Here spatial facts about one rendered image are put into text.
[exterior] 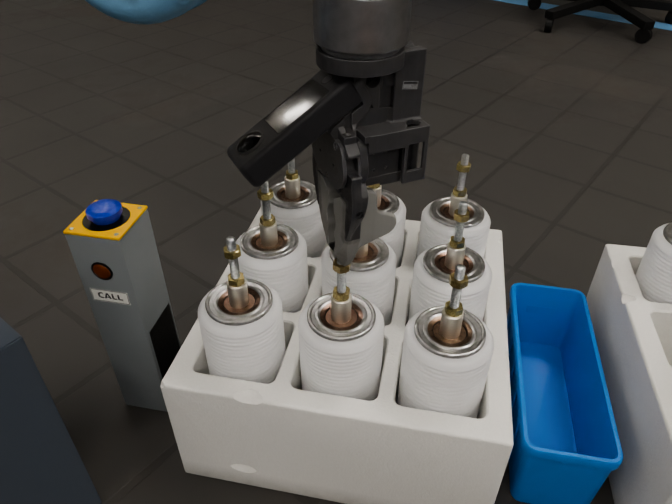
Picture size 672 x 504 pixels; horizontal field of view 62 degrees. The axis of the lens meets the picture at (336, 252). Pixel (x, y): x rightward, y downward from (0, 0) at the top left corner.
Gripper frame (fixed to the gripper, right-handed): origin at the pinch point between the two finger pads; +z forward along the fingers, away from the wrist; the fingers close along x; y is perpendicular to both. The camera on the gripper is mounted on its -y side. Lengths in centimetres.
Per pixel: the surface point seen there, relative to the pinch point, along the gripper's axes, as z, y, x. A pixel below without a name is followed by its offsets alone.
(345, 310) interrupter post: 7.3, 0.6, -1.1
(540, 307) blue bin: 26.1, 37.2, 5.5
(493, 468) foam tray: 20.8, 11.1, -16.8
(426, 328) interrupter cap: 8.8, 8.1, -5.6
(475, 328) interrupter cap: 8.8, 12.9, -7.7
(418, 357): 9.8, 5.8, -8.1
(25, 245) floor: 34, -39, 68
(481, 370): 11.0, 11.6, -11.3
